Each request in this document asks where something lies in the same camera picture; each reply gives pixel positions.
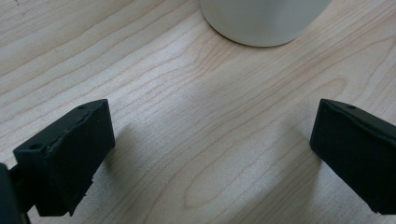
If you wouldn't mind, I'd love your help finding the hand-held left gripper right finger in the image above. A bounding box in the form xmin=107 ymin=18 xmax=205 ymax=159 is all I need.
xmin=309 ymin=98 xmax=396 ymax=216

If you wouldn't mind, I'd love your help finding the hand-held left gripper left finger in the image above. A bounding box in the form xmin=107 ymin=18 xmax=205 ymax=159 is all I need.
xmin=13 ymin=98 xmax=116 ymax=217

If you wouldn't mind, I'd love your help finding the small cream cup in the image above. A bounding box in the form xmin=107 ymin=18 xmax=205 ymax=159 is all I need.
xmin=199 ymin=0 xmax=332 ymax=49

